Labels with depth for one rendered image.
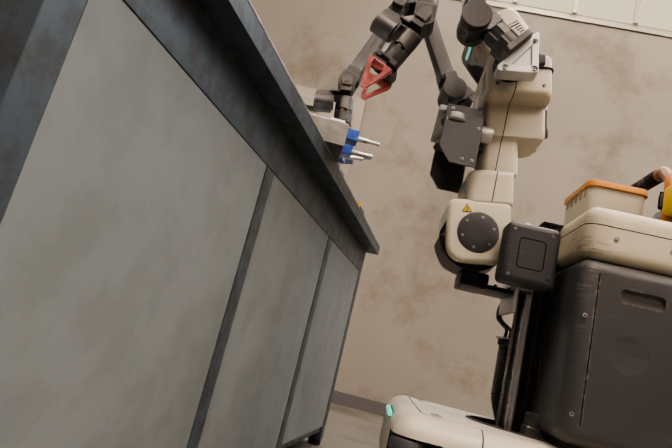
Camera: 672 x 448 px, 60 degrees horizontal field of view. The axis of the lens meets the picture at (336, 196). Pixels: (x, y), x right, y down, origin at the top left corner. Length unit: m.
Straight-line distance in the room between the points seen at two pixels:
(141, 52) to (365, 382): 3.56
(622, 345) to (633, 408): 0.13
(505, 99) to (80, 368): 1.25
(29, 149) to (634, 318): 1.20
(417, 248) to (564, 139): 1.35
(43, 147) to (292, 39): 4.23
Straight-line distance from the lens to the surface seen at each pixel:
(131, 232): 0.77
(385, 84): 1.55
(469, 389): 4.17
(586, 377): 1.38
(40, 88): 0.61
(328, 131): 1.33
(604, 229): 1.43
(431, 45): 2.04
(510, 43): 1.53
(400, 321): 4.12
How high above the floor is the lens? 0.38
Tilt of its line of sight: 14 degrees up
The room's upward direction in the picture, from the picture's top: 14 degrees clockwise
